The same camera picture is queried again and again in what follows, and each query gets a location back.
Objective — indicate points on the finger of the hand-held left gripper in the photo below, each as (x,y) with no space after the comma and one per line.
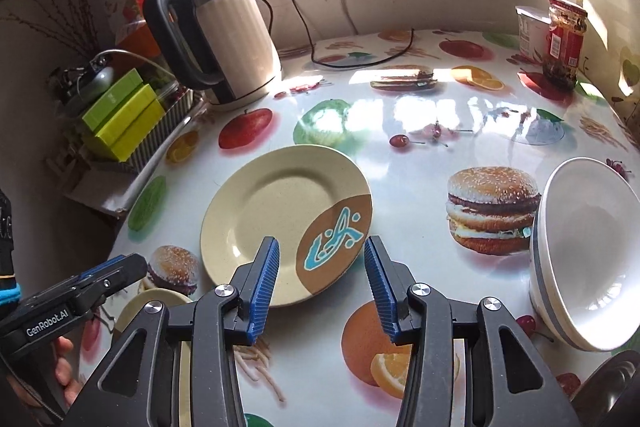
(120,267)

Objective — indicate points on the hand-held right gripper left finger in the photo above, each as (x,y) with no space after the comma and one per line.
(267,287)

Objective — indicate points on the grey round gadget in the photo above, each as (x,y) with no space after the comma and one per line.
(97,79)

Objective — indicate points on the green box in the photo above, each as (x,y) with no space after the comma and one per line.
(112,99)
(142,134)
(130,117)

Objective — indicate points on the orange plastic container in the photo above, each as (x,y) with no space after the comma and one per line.
(140,41)

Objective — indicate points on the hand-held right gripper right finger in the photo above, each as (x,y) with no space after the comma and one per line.
(380,287)

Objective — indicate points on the food printed tablecloth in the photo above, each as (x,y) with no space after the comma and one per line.
(425,132)

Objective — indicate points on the green and yellow boxes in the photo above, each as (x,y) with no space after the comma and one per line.
(167,127)

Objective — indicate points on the beige plate brown patch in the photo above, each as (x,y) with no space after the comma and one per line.
(131,313)
(265,207)

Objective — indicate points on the glass jar red label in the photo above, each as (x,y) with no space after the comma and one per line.
(562,42)

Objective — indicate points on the white bowl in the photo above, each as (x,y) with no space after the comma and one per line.
(590,257)
(542,294)

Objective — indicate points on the white yoghurt cup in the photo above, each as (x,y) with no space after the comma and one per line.
(530,32)

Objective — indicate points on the person's left hand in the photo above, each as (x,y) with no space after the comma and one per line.
(65,359)

